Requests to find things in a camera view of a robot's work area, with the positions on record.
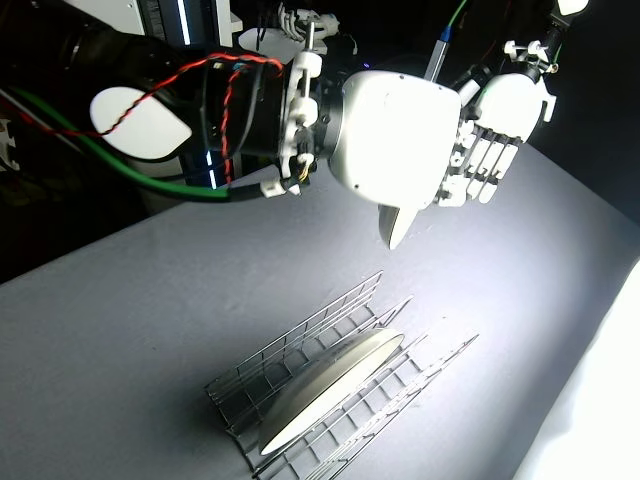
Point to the white spare robot hand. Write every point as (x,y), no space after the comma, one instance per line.
(295,17)

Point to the white oval stand base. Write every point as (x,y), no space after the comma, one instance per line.
(265,45)

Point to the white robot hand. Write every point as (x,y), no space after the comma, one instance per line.
(510,105)
(395,135)

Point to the grey table cloth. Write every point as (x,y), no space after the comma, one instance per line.
(125,350)

